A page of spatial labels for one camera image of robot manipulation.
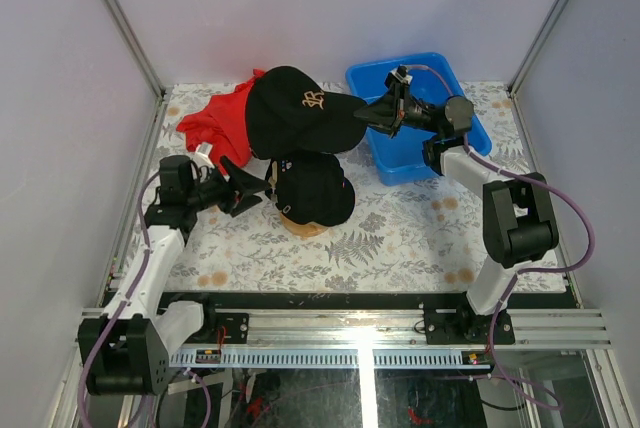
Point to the aluminium frame post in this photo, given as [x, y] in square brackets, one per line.
[132, 43]
[546, 29]

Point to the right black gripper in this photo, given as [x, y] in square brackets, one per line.
[388, 113]

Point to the floral table mat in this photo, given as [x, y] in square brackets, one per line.
[423, 236]

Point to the wooden hat stand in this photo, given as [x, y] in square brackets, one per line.
[307, 230]

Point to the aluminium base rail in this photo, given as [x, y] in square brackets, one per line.
[537, 329]

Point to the black cap pink logo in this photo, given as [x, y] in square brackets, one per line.
[312, 187]

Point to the right aluminium frame post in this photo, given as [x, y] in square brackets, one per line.
[546, 29]

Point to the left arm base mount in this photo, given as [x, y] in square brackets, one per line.
[221, 326]

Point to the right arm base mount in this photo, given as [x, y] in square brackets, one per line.
[462, 326]

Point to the blue plastic bin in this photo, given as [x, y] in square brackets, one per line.
[399, 160]

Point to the red cloth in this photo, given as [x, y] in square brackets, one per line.
[221, 123]

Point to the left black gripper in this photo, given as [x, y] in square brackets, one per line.
[244, 182]

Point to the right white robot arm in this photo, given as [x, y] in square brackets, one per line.
[518, 221]

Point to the left aluminium frame post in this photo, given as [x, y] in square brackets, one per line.
[132, 43]

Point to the beige baseball cap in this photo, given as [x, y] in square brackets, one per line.
[271, 178]

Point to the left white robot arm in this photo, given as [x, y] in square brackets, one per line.
[126, 349]

